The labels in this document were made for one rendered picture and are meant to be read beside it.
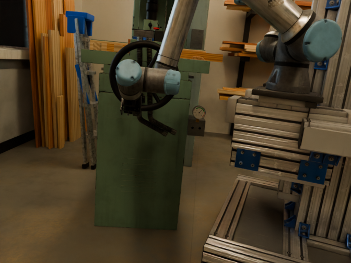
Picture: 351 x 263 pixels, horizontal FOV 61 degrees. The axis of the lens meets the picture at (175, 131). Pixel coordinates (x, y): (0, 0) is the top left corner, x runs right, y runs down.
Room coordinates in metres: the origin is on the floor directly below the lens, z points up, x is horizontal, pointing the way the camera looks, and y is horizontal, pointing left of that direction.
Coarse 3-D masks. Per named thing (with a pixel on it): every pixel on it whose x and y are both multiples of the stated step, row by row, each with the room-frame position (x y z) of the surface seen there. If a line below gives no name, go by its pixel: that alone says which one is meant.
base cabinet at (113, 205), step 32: (128, 128) 1.43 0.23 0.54; (96, 160) 1.42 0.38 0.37; (128, 160) 1.43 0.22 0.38; (160, 160) 1.44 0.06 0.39; (96, 192) 1.42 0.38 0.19; (128, 192) 1.43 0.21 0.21; (160, 192) 1.44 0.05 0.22; (96, 224) 1.42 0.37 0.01; (128, 224) 1.43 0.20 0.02; (160, 224) 1.45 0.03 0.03
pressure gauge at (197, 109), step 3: (198, 105) 1.41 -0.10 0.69; (195, 108) 1.39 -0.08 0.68; (198, 108) 1.39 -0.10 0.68; (201, 108) 1.39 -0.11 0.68; (192, 111) 1.40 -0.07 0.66; (195, 111) 1.39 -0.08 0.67; (198, 111) 1.39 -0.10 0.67; (201, 111) 1.39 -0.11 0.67; (204, 111) 1.40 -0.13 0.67; (195, 114) 1.39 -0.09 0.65; (198, 114) 1.39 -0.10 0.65; (201, 114) 1.39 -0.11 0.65; (204, 114) 1.40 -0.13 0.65; (195, 117) 1.39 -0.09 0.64; (198, 117) 1.39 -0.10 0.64; (201, 117) 1.39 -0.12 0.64; (198, 120) 1.42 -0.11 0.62
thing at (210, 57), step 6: (108, 48) 1.58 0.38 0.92; (186, 54) 1.61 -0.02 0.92; (192, 54) 1.61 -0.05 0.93; (198, 54) 1.61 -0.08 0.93; (204, 54) 1.61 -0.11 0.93; (210, 54) 1.61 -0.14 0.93; (216, 54) 1.62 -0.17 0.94; (222, 54) 1.62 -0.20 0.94; (210, 60) 1.61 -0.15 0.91; (216, 60) 1.62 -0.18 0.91; (222, 60) 1.62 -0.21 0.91
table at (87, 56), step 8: (88, 56) 1.42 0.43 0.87; (96, 56) 1.42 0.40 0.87; (104, 56) 1.42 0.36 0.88; (112, 56) 1.42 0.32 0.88; (128, 56) 1.43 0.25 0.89; (144, 64) 1.34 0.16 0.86; (184, 64) 1.45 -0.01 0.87; (192, 64) 1.45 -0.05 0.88; (200, 64) 1.45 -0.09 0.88; (208, 64) 1.46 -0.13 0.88; (192, 72) 1.45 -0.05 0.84; (200, 72) 1.45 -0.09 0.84; (208, 72) 1.46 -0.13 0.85
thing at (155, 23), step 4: (144, 20) 1.55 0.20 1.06; (148, 20) 1.55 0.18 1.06; (152, 20) 1.55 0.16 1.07; (156, 20) 1.55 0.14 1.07; (144, 24) 1.55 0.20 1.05; (152, 24) 1.55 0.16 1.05; (156, 24) 1.55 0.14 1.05; (144, 28) 1.55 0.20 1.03; (148, 28) 1.55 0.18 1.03; (152, 28) 1.55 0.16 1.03
